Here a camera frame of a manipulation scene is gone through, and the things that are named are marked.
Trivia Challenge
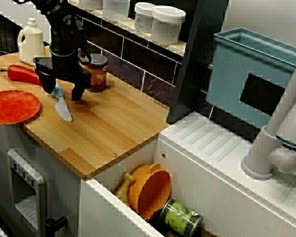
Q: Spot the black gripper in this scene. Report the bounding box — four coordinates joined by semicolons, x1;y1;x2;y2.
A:
33;48;92;102

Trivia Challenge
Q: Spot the toy knife blue handle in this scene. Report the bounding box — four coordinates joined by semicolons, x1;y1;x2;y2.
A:
52;83;74;123

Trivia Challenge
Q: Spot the brown beans can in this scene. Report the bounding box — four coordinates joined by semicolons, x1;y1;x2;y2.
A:
84;53;109;93

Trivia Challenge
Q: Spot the red toy pepper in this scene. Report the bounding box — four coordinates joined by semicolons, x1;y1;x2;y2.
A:
0;64;44;87

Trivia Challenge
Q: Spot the wooden countertop board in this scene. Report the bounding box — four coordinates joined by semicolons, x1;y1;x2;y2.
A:
0;45;171;179

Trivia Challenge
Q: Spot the white detergent bottle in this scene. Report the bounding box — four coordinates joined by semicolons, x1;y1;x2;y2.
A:
17;17;47;66

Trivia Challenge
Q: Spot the red round plate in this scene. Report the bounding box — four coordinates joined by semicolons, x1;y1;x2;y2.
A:
0;89;41;125

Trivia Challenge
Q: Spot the clear plastic container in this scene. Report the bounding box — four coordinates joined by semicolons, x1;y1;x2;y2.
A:
78;0;104;11
103;0;132;22

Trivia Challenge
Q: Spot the grey toy dishwasher door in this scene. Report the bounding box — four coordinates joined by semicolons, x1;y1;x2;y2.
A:
6;148;47;237

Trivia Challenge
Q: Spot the white jar with print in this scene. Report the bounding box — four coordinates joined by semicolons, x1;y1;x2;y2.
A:
134;2;157;34

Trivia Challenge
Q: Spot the yellow toy chicken drumstick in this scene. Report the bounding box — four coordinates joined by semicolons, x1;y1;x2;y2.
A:
113;171;137;201

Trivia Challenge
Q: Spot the plain white lidded jar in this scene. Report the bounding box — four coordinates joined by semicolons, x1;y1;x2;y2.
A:
150;5;186;46

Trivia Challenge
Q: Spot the dark grey upright panel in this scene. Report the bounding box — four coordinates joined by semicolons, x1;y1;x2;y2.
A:
166;0;230;124

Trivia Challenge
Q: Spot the black cabinet knob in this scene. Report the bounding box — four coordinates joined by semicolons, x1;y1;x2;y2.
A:
45;216;69;237

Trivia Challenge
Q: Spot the orange toy pot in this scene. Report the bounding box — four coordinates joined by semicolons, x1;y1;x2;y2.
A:
127;162;172;221

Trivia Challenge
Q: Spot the blue plastic bin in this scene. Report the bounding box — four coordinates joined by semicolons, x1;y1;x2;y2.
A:
205;27;296;129

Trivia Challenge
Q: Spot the white toy kitchen unit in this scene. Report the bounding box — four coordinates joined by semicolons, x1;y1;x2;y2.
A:
0;111;296;237

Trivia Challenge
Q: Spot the green labelled can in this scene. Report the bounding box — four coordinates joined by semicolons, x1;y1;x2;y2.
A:
159;198;204;237

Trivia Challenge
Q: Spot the grey toy faucet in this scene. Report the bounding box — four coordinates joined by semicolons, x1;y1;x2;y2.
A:
241;51;296;181

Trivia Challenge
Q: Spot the white wall shelf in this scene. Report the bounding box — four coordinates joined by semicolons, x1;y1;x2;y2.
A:
68;0;188;50

